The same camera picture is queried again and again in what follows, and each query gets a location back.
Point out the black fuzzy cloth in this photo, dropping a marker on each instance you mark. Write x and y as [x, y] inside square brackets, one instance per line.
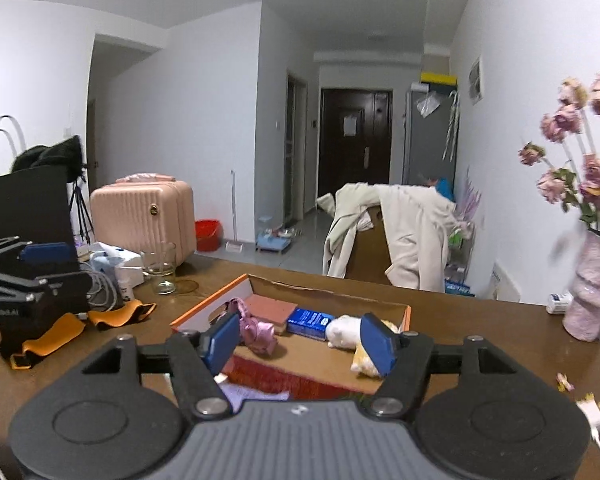
[55, 155]

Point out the fallen dried petals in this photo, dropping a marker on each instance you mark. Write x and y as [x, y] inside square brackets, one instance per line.
[563, 381]

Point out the white nebulizer device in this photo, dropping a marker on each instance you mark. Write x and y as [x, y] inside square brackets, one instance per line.
[115, 255]

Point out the clear plastic bag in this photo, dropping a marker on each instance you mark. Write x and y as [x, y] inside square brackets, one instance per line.
[428, 105]

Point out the clear glass cup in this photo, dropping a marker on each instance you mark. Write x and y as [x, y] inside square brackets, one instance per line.
[160, 280]

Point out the white paper notice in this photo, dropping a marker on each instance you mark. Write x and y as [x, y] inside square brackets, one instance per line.
[350, 125]

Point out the black tripod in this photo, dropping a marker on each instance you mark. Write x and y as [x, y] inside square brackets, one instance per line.
[81, 210]

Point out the grey interior door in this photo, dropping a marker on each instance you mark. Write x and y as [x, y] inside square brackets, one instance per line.
[295, 160]

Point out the blue bag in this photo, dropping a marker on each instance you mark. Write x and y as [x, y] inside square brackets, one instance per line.
[445, 187]

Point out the white medicine bottle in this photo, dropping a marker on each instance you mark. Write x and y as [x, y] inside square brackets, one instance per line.
[560, 303]

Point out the black paper bag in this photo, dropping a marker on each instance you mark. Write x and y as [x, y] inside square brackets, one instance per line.
[25, 205]

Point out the blue pet feeder stand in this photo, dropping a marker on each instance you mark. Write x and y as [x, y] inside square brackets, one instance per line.
[272, 244]

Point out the white broom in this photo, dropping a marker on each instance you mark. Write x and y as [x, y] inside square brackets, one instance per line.
[235, 246]

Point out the white charger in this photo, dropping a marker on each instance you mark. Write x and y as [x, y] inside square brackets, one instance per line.
[591, 412]

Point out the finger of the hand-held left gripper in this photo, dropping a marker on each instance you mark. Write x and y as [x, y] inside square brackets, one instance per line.
[10, 282]
[45, 252]

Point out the purple dried lavender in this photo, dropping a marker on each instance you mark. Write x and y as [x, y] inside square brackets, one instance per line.
[467, 200]

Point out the pink sponge block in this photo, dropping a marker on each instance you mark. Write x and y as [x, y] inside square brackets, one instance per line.
[272, 310]

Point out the pink suitcase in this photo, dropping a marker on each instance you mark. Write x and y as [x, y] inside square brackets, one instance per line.
[140, 220]

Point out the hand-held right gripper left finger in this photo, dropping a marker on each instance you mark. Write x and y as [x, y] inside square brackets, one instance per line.
[222, 340]

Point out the yellow box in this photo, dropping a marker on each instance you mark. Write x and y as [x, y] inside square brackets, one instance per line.
[437, 78]

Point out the small white bottle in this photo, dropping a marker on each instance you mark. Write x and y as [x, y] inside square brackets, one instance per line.
[126, 285]

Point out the dark entrance door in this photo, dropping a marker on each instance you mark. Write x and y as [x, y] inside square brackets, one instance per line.
[355, 165]

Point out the white leaning board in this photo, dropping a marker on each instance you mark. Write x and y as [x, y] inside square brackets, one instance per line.
[505, 280]

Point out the grey refrigerator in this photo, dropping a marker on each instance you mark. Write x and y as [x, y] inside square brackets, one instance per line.
[425, 145]

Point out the beige coat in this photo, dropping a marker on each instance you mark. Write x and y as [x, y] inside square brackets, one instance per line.
[410, 235]

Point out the pink textured vase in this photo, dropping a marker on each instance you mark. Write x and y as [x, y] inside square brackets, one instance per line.
[592, 290]

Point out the metal storage rack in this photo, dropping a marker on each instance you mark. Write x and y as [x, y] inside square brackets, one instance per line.
[460, 260]

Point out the brown wooden chair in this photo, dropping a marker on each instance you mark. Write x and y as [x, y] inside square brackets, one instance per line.
[367, 255]

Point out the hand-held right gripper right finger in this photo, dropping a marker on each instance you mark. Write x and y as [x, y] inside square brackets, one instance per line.
[380, 345]

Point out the orange cardboard box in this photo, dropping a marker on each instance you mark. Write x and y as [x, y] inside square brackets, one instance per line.
[325, 360]

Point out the blue tissue packet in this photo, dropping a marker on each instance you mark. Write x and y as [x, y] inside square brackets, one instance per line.
[307, 321]

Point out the purple towel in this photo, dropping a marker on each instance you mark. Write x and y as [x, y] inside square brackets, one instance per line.
[250, 392]

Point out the white wall panel box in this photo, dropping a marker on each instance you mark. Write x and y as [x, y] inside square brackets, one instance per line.
[475, 80]

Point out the white plush toy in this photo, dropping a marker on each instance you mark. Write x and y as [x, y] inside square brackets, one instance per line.
[342, 332]

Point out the dried pink roses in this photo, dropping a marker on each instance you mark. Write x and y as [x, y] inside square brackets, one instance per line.
[555, 187]

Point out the red plastic basin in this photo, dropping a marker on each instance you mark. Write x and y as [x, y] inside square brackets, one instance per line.
[207, 235]

